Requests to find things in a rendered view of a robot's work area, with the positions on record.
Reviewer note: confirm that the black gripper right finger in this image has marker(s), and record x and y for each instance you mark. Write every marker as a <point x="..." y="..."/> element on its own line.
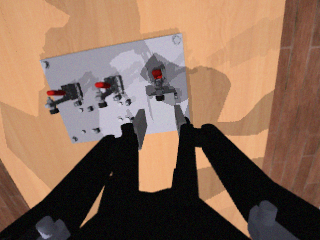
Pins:
<point x="271" y="211"/>

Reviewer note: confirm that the grey metal fixture plate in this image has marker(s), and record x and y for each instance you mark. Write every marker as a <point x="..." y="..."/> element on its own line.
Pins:
<point x="133" y="61"/>

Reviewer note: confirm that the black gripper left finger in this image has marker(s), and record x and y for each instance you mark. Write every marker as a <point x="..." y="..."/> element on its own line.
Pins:
<point x="64" y="209"/>

